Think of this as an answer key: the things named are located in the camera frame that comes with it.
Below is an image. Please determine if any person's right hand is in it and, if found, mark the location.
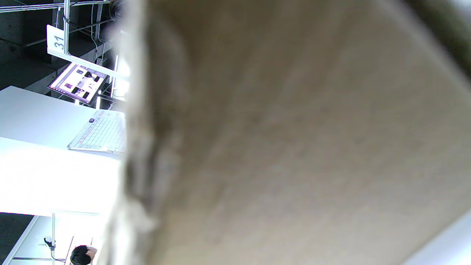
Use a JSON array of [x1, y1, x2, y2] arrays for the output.
[[405, 0, 471, 74]]

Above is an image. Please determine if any brown cardboard mailer box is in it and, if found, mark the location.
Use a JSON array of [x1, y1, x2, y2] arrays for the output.
[[98, 0, 471, 265]]

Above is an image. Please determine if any white whiteboard on stand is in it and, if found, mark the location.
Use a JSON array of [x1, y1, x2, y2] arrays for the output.
[[67, 109, 126, 154]]

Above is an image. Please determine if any pink wall screen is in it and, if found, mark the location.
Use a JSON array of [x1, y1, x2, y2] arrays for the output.
[[48, 62, 108, 104]]

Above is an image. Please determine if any white frame post with sign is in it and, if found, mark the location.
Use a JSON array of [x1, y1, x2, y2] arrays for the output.
[[0, 0, 129, 80]]

